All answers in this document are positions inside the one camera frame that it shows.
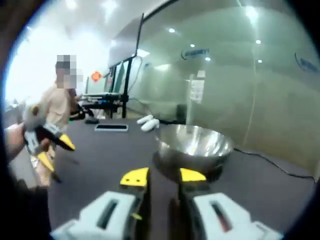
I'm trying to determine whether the stainless steel bowl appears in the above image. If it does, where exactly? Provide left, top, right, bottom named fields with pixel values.
left=152, top=124, right=235, bottom=182

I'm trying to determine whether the person's left hand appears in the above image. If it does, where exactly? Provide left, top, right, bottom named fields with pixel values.
left=4, top=123, right=52, bottom=163

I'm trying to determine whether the dark table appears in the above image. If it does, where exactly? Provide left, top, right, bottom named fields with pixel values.
left=46, top=117, right=318, bottom=240

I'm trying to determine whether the smartphone with pale case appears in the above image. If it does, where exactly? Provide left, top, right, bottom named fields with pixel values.
left=94, top=123, right=130, bottom=133

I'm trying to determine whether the person's black clothing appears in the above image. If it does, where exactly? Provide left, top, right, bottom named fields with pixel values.
left=7, top=174, right=52, bottom=240

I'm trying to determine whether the cluttered background desk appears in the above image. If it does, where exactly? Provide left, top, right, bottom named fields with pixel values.
left=77, top=91, right=126, bottom=118

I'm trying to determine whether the red diamond sign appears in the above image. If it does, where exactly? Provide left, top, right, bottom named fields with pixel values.
left=90, top=70, right=103, bottom=83

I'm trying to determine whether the black stand pole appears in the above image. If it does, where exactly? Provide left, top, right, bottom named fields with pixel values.
left=121, top=12, right=146, bottom=120

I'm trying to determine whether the black chair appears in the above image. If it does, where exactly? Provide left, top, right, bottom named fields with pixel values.
left=176, top=103, right=188, bottom=123

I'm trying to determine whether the black cable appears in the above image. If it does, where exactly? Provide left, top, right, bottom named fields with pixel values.
left=233, top=147, right=316, bottom=185

